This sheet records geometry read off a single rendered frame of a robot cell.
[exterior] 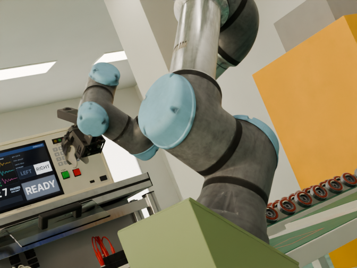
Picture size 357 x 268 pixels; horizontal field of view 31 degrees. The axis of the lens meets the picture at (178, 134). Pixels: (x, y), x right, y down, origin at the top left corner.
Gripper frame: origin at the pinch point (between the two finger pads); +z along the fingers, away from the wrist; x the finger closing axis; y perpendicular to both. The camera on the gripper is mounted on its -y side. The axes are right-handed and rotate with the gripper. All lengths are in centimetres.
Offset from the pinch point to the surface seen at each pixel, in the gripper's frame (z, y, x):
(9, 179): 5.2, -2.2, -16.6
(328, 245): -9, 59, 48
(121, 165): 535, -351, 433
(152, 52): 199, -236, 276
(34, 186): 6.7, 1.2, -10.5
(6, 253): 10.0, 16.6, -25.7
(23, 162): 3.6, -5.5, -11.2
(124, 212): 10.1, 16.5, 11.8
